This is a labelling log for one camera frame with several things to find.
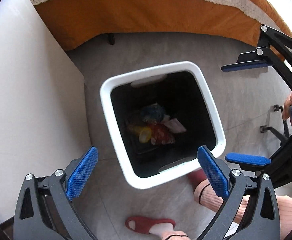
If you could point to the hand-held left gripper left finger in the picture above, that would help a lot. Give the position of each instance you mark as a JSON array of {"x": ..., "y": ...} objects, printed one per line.
[{"x": 82, "y": 172}]

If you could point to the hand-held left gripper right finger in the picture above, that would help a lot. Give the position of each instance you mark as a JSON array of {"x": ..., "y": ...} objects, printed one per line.
[{"x": 213, "y": 172}]

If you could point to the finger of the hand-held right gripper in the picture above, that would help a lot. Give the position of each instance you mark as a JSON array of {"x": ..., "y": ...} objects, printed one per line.
[
  {"x": 246, "y": 66},
  {"x": 248, "y": 159}
]

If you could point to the white square trash bin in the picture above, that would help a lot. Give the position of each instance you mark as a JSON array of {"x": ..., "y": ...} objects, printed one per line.
[{"x": 106, "y": 97}]

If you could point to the person's right hand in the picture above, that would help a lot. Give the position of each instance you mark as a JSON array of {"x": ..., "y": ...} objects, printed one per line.
[{"x": 288, "y": 103}]

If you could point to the red slipper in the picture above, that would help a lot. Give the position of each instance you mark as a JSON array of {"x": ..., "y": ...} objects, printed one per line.
[
  {"x": 194, "y": 176},
  {"x": 141, "y": 223}
]

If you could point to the person's right leg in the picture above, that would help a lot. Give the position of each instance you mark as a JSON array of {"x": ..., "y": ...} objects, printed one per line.
[{"x": 207, "y": 195}]

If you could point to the person's leg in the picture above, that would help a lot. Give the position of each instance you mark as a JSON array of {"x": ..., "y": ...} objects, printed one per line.
[
  {"x": 207, "y": 195},
  {"x": 171, "y": 235}
]

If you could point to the black chair base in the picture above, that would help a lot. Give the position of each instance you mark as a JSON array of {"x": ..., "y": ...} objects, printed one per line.
[{"x": 273, "y": 130}]

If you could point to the white crumpled paper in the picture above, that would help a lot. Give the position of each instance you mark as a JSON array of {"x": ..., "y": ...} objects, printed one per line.
[{"x": 174, "y": 125}]

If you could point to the red snack packet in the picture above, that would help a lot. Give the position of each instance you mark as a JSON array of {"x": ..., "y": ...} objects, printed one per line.
[{"x": 161, "y": 133}]

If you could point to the yellow plastic bottle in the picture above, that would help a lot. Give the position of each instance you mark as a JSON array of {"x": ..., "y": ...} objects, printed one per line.
[{"x": 143, "y": 133}]

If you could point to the person's left leg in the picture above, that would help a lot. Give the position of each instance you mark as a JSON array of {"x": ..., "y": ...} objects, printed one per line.
[{"x": 171, "y": 235}]

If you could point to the blue crumpled wrapper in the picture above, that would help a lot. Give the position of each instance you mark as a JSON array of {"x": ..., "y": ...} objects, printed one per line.
[{"x": 152, "y": 111}]

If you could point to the orange bed sheet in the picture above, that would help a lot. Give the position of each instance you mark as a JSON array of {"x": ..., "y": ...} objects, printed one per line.
[{"x": 136, "y": 15}]

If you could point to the black bed leg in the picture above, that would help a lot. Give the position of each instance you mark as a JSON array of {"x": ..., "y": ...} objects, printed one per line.
[{"x": 110, "y": 39}]

